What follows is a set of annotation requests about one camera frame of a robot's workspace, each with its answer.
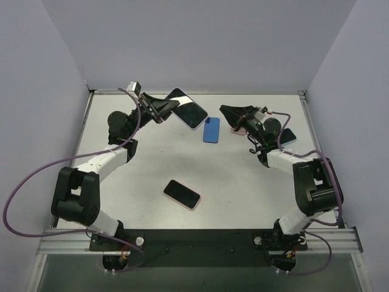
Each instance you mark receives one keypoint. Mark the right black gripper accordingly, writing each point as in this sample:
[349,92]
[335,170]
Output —
[244,117]

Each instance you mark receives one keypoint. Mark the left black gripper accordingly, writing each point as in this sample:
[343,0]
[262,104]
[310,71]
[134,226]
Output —
[149,106]

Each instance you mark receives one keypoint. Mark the pink phone case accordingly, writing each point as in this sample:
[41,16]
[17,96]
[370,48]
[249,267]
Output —
[240,132]

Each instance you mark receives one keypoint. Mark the lavender phone case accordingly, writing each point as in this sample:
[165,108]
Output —
[194,126]

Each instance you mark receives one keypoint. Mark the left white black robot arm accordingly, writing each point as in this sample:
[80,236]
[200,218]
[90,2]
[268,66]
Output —
[77,192]

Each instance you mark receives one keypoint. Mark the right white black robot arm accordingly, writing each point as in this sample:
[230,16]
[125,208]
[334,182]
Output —
[316,187]

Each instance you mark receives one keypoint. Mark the phone in blue case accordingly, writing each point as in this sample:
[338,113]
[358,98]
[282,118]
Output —
[287,136]

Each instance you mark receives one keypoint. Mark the phone in pink case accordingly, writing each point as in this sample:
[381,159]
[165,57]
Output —
[182,194]

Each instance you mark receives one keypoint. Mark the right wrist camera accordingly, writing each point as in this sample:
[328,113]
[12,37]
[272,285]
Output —
[263,113]

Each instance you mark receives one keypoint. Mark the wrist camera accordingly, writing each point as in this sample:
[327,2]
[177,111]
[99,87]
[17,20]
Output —
[263,113]
[134,87]

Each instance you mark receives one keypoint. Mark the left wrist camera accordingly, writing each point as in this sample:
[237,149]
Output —
[134,87]

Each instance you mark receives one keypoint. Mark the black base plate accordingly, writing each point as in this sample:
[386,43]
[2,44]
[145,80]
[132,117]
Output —
[221,248]

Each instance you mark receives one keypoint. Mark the aluminium front rail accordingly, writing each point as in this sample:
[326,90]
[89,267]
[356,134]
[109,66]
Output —
[341,241]

